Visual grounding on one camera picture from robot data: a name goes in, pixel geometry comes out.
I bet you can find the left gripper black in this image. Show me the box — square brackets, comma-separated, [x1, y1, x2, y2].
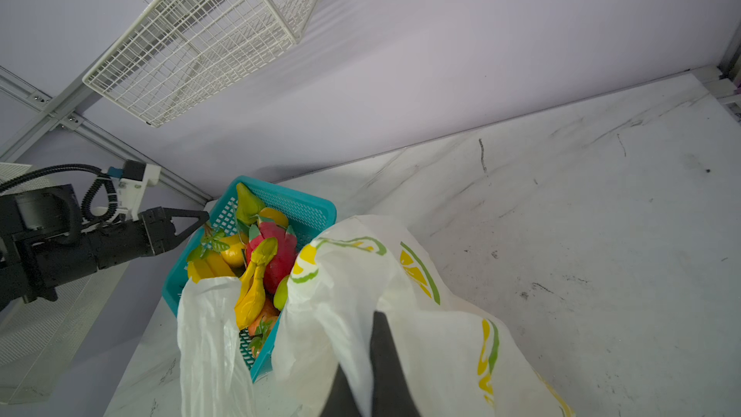
[1, 185, 210, 308]

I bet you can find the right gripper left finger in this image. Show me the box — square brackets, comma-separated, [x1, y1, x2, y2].
[320, 366, 361, 417]

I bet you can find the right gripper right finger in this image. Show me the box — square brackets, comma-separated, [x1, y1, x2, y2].
[370, 311, 421, 417]

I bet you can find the white lemon print plastic bag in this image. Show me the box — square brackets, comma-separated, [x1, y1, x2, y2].
[176, 213, 574, 417]

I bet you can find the yellow fake banana bunch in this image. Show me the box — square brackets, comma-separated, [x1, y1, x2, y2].
[186, 237, 278, 330]

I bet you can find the pink fake dragon fruit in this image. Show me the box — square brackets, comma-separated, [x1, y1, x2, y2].
[245, 223, 297, 295]

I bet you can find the orange fake fruit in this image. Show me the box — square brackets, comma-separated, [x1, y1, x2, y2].
[258, 207, 289, 229]

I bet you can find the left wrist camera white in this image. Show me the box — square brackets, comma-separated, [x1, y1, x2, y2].
[107, 159, 161, 220]

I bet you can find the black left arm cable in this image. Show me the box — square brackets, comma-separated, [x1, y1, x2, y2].
[0, 163, 120, 225]

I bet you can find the white wire wall basket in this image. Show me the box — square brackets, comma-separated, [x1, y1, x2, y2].
[82, 0, 318, 127]

